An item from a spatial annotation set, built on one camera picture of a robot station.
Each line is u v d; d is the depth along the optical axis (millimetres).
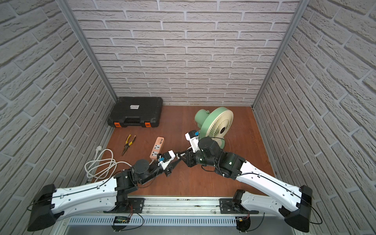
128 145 947
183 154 643
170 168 601
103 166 866
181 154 643
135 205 735
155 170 605
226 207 728
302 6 693
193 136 588
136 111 1066
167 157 541
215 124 710
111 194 510
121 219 722
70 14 724
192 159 569
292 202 396
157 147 923
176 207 743
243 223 700
